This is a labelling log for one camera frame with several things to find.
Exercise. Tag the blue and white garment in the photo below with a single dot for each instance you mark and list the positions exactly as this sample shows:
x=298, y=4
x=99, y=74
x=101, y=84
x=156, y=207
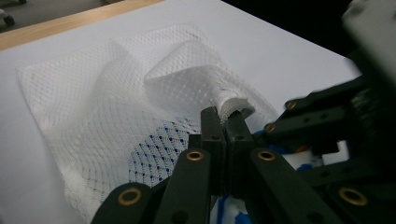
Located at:
x=222, y=207

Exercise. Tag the black caster wheel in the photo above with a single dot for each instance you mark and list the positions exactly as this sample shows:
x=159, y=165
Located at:
x=7, y=19

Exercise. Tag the white mesh laundry bag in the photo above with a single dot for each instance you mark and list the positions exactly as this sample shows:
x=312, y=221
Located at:
x=93, y=109

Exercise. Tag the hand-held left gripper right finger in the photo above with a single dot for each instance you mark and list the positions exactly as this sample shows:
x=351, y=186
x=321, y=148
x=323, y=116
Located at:
x=238, y=146

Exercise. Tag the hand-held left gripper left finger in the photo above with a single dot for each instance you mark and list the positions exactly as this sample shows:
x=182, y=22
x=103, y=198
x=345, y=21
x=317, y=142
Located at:
x=214, y=140

